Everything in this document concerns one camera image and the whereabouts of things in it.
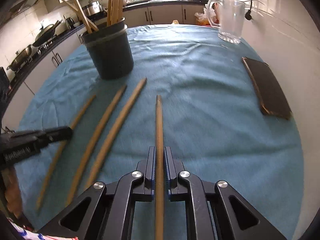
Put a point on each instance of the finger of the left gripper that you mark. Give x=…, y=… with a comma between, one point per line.
x=51, y=135

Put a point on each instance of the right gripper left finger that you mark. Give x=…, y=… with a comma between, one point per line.
x=145, y=191

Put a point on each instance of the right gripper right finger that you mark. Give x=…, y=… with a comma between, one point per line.
x=172, y=168

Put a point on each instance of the dark wooden chopstick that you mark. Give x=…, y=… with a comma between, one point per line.
x=159, y=190

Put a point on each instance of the person's left hand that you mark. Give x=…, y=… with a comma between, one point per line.
x=13, y=194

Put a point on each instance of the blue table cloth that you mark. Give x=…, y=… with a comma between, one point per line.
x=211, y=121

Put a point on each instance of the black wok on stove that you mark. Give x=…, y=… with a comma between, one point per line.
x=45, y=34

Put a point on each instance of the dark green utensil holder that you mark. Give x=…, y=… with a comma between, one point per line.
x=110, y=51

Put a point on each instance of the dark phone with case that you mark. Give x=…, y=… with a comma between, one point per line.
x=272, y=100

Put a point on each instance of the silver rice cooker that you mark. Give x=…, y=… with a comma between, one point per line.
x=93, y=9

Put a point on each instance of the clear glass mug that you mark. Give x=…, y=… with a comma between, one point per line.
x=231, y=15

